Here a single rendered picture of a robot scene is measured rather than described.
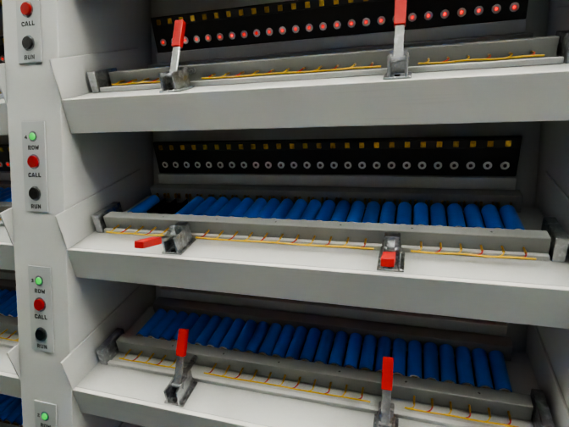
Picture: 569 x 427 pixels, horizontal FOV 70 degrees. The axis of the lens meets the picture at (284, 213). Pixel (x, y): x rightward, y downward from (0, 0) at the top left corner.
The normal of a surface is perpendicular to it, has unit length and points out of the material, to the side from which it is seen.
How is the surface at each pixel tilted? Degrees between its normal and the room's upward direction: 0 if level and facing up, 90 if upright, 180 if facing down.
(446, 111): 110
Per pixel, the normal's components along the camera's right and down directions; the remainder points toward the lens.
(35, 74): -0.30, 0.08
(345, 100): -0.29, 0.42
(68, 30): 0.95, 0.04
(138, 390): -0.09, -0.91
